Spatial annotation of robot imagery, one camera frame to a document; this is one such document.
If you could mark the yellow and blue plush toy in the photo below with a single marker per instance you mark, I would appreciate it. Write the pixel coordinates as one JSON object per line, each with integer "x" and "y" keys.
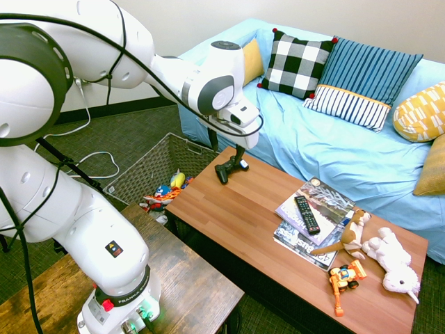
{"x": 177, "y": 179}

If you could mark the business magazine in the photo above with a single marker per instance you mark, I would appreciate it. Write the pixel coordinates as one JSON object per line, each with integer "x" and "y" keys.
{"x": 306, "y": 248}

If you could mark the white bunny plush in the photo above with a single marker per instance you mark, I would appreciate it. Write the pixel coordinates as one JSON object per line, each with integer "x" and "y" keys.
{"x": 393, "y": 262}

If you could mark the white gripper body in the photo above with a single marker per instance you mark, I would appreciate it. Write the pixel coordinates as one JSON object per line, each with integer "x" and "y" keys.
{"x": 245, "y": 137}

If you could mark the orange toy excavator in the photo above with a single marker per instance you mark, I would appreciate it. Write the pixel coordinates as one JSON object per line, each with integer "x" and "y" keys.
{"x": 342, "y": 276}

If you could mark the grey woven basket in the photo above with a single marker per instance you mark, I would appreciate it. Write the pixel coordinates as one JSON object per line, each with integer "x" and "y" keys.
{"x": 149, "y": 167}

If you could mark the black gamepad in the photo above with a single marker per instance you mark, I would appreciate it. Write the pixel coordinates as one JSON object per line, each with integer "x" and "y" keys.
{"x": 224, "y": 171}

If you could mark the black TV remote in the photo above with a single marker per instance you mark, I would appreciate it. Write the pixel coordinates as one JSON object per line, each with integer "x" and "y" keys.
{"x": 307, "y": 214}

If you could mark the mustard woven pillow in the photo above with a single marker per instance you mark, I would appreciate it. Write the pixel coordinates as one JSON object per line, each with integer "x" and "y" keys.
{"x": 434, "y": 168}

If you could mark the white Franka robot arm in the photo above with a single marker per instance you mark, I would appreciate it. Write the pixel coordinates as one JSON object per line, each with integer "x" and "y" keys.
{"x": 104, "y": 229}

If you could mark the plain yellow pillow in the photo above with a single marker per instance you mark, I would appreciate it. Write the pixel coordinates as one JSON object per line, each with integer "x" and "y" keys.
{"x": 253, "y": 62}

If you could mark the light blue covered sofa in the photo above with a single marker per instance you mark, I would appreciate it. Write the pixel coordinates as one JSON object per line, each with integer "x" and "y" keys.
{"x": 313, "y": 146}

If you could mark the blue round plush toy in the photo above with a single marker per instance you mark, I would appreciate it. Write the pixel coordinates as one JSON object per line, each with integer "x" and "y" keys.
{"x": 162, "y": 191}

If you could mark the magazine with landscape cover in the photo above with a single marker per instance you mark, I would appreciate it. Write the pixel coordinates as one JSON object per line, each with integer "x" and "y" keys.
{"x": 327, "y": 203}

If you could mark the black white checkered pillow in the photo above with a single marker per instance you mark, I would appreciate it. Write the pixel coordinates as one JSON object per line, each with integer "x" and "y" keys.
{"x": 295, "y": 66}

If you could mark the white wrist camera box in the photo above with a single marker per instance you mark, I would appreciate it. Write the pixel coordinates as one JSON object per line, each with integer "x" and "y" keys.
{"x": 243, "y": 113}

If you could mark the brown kangaroo plush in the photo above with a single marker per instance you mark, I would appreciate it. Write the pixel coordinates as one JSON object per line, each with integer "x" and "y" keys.
{"x": 353, "y": 233}

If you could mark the blue striped pillow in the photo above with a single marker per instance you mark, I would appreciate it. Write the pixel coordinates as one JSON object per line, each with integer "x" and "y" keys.
{"x": 365, "y": 76}

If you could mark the dark wooden robot table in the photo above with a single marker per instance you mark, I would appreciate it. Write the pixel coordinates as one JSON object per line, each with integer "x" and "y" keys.
{"x": 187, "y": 278}

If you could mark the orange and red plush toy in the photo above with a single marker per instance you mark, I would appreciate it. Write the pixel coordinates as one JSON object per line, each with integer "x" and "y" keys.
{"x": 167, "y": 199}

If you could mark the yellow white patterned pillow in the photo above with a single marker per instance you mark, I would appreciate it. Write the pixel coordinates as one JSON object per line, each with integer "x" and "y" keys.
{"x": 422, "y": 113}

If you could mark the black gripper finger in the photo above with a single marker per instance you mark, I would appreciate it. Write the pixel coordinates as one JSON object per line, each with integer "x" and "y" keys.
{"x": 213, "y": 139}
{"x": 240, "y": 154}

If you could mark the reddish wooden coffee table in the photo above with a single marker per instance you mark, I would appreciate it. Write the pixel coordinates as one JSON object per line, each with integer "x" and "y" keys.
{"x": 250, "y": 222}

